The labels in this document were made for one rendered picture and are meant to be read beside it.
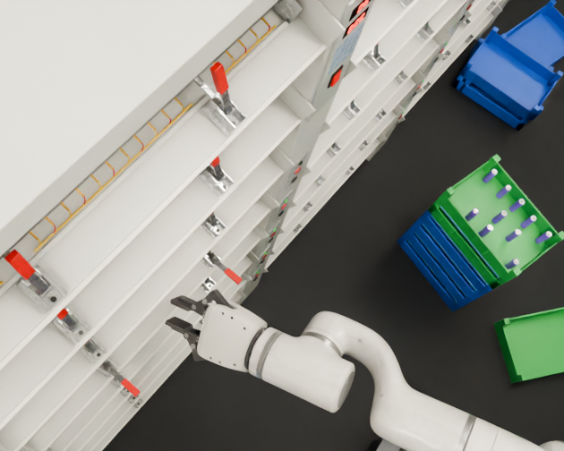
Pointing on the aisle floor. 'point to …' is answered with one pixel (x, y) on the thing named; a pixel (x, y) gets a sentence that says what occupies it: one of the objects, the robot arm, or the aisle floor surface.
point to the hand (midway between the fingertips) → (181, 313)
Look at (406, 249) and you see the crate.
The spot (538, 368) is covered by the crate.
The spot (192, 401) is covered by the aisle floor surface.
